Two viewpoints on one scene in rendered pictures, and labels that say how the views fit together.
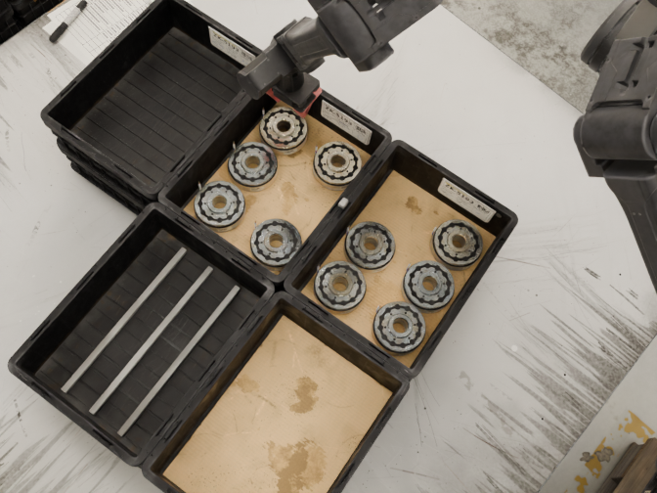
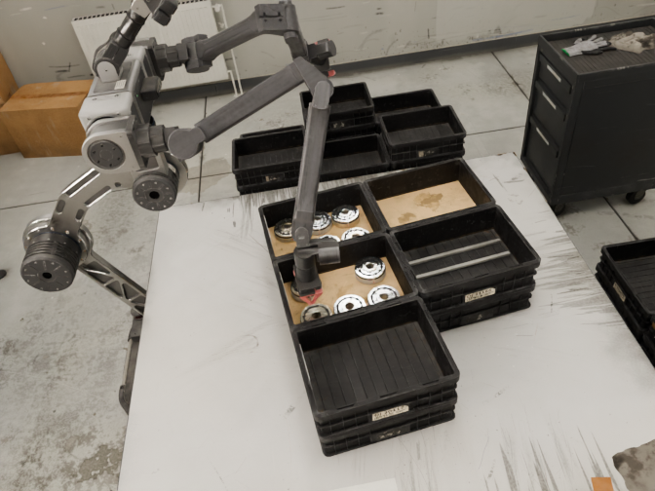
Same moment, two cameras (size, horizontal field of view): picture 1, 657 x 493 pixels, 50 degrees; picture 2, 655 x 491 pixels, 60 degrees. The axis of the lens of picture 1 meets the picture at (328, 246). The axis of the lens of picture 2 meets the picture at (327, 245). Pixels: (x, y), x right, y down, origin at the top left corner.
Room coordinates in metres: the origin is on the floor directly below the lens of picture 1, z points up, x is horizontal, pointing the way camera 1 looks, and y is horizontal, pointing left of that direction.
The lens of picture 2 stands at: (1.33, 1.13, 2.23)
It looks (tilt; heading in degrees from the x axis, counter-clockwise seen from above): 43 degrees down; 236
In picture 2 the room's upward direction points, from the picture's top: 8 degrees counter-clockwise
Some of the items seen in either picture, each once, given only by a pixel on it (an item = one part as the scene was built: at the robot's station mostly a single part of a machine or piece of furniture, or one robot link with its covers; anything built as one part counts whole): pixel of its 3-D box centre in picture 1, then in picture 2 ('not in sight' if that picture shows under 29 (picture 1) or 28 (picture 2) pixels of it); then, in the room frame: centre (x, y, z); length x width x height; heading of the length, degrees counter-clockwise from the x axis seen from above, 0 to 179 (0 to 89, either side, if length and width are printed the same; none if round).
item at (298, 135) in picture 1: (284, 127); (316, 316); (0.76, 0.14, 0.86); 0.10 x 0.10 x 0.01
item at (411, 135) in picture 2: not in sight; (420, 159); (-0.55, -0.67, 0.37); 0.40 x 0.30 x 0.45; 148
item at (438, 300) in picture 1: (429, 284); (317, 220); (0.47, -0.21, 0.86); 0.10 x 0.10 x 0.01
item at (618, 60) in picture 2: not in sight; (597, 125); (-1.33, -0.12, 0.45); 0.60 x 0.45 x 0.90; 148
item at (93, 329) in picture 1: (151, 333); (460, 259); (0.27, 0.30, 0.87); 0.40 x 0.30 x 0.11; 155
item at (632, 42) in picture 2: not in sight; (635, 39); (-1.45, -0.10, 0.88); 0.29 x 0.22 x 0.03; 148
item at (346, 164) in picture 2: not in sight; (349, 178); (-0.22, -0.89, 0.31); 0.40 x 0.30 x 0.34; 148
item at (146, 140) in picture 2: not in sight; (150, 139); (0.95, -0.21, 1.45); 0.09 x 0.08 x 0.12; 58
